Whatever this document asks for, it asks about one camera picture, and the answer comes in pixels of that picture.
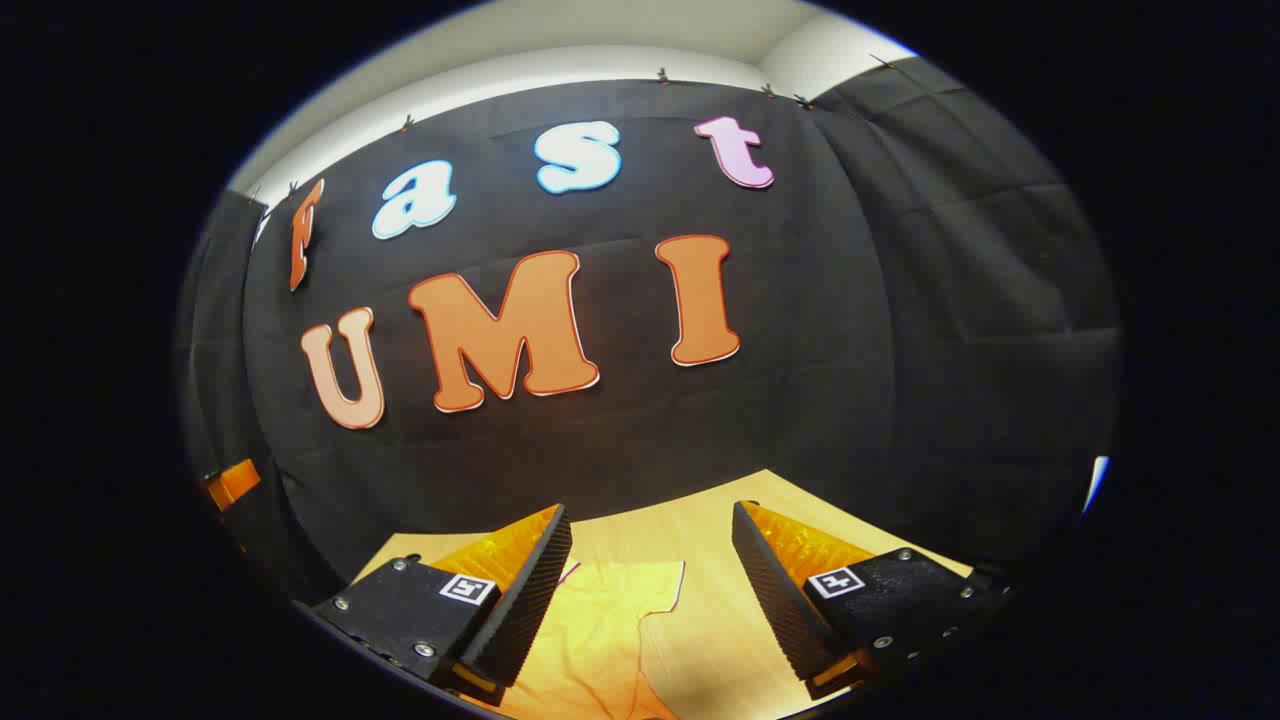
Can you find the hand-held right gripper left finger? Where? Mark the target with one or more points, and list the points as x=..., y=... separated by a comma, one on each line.
x=535, y=585

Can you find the orange T-shirt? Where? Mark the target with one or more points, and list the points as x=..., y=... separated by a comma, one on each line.
x=600, y=640

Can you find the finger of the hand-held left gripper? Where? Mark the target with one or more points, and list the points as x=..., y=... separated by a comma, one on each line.
x=232, y=483

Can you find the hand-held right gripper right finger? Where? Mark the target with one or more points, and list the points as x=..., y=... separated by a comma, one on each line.
x=770, y=585

